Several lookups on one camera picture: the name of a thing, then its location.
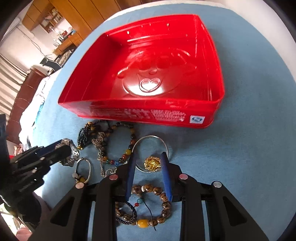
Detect black office chair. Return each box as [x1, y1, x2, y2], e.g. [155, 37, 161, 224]
[40, 50, 72, 71]

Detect silver metal wristwatch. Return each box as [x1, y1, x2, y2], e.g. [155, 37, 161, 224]
[55, 138, 80, 167]

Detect multicolour bead bracelet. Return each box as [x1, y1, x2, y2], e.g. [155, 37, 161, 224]
[92, 121, 138, 166]

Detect black bead necklace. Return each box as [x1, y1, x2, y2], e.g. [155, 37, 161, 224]
[77, 120, 112, 150]

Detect wooden wardrobe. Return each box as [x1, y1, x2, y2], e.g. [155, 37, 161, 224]
[50, 0, 149, 40]

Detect dark wooden headboard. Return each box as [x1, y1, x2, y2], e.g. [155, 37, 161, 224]
[6, 67, 46, 144]

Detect silver chain necklace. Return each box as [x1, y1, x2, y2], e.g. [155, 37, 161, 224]
[91, 131, 117, 178]

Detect wooden desk with shelves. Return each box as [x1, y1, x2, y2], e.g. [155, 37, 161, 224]
[22, 1, 91, 55]

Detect white bed quilt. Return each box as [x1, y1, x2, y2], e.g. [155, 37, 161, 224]
[18, 69, 62, 151]

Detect silver ring keychain charm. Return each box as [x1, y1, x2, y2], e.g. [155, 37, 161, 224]
[72, 158, 92, 186]

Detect blue felt table mat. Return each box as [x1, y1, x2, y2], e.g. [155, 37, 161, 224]
[31, 4, 295, 240]

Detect silver bangle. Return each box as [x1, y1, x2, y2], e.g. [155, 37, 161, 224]
[132, 135, 170, 173]

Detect red tin box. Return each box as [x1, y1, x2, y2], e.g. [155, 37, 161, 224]
[58, 14, 225, 128]

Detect black braided cord bracelet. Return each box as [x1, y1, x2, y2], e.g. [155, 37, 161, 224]
[115, 200, 138, 227]

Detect brown wooden bead bracelet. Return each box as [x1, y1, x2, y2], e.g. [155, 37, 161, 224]
[115, 184, 173, 229]

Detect gold pendant charm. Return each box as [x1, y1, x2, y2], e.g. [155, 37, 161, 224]
[144, 156, 161, 172]

